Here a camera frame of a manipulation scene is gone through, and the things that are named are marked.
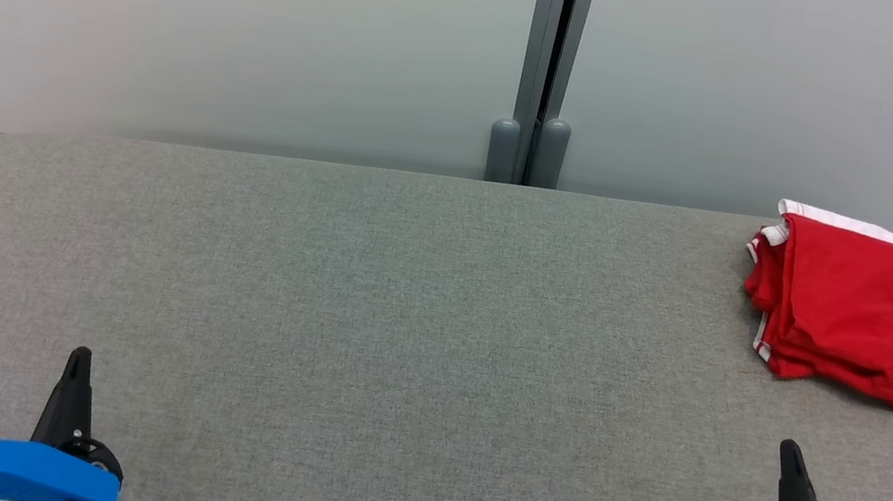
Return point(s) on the white partition panel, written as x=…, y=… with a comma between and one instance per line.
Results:
x=800, y=92
x=224, y=5

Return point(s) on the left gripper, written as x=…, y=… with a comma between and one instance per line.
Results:
x=100, y=451

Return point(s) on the grey partition post with two feet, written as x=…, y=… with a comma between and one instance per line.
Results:
x=542, y=31

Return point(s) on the red shirt with white sleeves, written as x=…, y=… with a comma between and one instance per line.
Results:
x=845, y=308

